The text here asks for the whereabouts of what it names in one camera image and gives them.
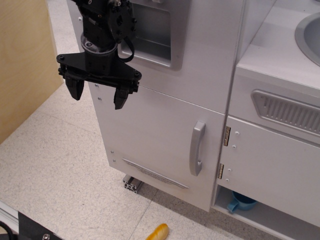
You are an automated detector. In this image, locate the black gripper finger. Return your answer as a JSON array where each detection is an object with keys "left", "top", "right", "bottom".
[
  {"left": 113, "top": 87, "right": 130, "bottom": 110},
  {"left": 65, "top": 77, "right": 84, "bottom": 101}
]

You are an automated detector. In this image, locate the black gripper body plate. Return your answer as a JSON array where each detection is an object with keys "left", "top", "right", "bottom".
[{"left": 56, "top": 52, "right": 142, "bottom": 94}]

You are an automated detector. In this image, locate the white fridge door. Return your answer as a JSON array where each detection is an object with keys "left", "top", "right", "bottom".
[{"left": 89, "top": 83, "right": 225, "bottom": 211}]

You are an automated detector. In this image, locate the silver fridge door handle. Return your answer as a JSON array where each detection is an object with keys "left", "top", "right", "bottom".
[{"left": 189, "top": 121, "right": 206, "bottom": 176}]

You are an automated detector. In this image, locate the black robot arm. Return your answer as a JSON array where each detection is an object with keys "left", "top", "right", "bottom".
[{"left": 56, "top": 0, "right": 142, "bottom": 110}]

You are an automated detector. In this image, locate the white toy fridge cabinet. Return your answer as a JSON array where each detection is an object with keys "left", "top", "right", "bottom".
[{"left": 65, "top": 0, "right": 247, "bottom": 213}]

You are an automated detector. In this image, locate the light wooden board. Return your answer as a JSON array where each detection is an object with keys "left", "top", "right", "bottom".
[{"left": 0, "top": 0, "right": 63, "bottom": 142}]

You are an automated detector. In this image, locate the aluminium extrusion bar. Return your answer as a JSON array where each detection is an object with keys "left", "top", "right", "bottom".
[{"left": 122, "top": 174, "right": 144, "bottom": 194}]

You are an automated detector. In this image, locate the upper brass hinge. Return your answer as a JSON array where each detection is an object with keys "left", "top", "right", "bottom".
[{"left": 223, "top": 126, "right": 231, "bottom": 147}]

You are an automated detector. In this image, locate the brass hinge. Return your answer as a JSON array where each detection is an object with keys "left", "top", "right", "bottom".
[
  {"left": 223, "top": 126, "right": 231, "bottom": 147},
  {"left": 217, "top": 163, "right": 224, "bottom": 179}
]

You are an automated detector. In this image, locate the lower brass hinge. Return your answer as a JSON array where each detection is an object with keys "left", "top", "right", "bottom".
[{"left": 217, "top": 163, "right": 224, "bottom": 179}]

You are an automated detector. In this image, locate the yellow toy bread loaf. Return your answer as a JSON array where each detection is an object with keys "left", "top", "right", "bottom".
[{"left": 146, "top": 223, "right": 169, "bottom": 240}]

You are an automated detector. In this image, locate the blue plastic cup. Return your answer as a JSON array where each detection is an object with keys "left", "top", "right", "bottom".
[{"left": 227, "top": 191, "right": 258, "bottom": 213}]

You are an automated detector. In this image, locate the white toy kitchen counter unit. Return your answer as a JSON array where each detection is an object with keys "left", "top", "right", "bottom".
[{"left": 213, "top": 0, "right": 320, "bottom": 240}]

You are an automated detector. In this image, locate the silver vent panel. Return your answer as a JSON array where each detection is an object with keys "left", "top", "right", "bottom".
[{"left": 251, "top": 89, "right": 320, "bottom": 136}]

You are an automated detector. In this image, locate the grey round sink basin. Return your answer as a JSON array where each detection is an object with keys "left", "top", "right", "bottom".
[{"left": 294, "top": 12, "right": 320, "bottom": 66}]

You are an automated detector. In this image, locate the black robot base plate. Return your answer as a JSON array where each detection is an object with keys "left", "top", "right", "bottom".
[{"left": 17, "top": 212, "right": 63, "bottom": 240}]

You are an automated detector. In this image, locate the black cable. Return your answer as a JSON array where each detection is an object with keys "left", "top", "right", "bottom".
[{"left": 0, "top": 219, "right": 18, "bottom": 240}]

